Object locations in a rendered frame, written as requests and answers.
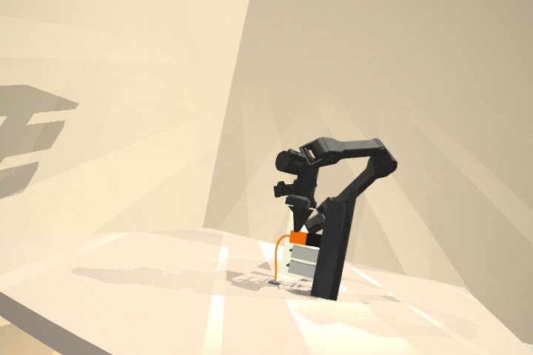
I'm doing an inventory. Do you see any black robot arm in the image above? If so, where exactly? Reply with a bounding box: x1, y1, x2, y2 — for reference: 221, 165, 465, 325
274, 137, 398, 234

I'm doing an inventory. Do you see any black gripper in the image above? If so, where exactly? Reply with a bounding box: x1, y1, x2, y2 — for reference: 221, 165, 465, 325
285, 176, 317, 233

